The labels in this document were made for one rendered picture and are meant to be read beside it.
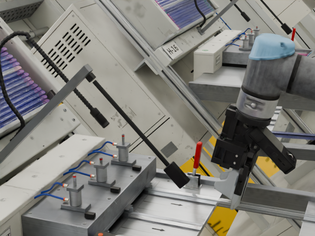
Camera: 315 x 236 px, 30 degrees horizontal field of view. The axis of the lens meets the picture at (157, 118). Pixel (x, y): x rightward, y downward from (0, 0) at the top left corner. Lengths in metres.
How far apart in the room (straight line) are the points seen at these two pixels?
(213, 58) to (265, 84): 1.17
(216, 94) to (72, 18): 0.60
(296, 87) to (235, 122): 0.14
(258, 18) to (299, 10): 3.29
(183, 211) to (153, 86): 1.05
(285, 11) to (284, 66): 4.52
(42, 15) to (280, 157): 3.53
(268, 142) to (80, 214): 0.38
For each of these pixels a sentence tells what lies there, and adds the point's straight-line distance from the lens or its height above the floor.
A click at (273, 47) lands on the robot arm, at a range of 1.08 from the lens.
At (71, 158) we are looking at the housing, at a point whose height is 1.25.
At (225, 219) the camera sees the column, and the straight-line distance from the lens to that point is 4.46.
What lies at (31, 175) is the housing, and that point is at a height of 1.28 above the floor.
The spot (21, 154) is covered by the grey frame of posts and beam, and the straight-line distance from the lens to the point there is 1.26.
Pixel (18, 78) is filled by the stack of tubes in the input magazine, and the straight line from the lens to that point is 1.37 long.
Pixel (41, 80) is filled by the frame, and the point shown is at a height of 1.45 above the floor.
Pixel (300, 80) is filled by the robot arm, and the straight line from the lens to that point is 1.09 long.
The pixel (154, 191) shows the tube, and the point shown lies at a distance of 1.28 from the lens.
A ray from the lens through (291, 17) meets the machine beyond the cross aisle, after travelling 5.60.
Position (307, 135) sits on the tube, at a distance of 1.38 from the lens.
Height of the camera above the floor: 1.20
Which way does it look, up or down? level
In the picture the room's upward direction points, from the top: 41 degrees counter-clockwise
